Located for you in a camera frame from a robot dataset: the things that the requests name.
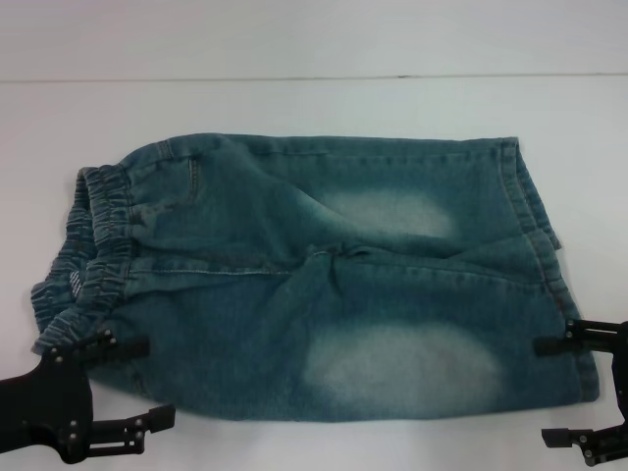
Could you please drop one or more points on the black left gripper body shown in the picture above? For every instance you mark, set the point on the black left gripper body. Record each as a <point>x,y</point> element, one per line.
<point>49,402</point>

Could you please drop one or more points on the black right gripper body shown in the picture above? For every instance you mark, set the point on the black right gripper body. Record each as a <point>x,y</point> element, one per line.
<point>622,387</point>

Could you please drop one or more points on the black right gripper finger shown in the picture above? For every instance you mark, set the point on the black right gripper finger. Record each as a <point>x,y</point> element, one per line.
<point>598,441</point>
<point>589,336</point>

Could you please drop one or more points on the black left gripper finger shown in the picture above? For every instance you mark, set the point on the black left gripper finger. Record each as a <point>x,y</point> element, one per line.
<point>142,424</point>
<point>127,347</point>

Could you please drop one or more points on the blue denim shorts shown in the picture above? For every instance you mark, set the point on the blue denim shorts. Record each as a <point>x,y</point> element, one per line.
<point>294,319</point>

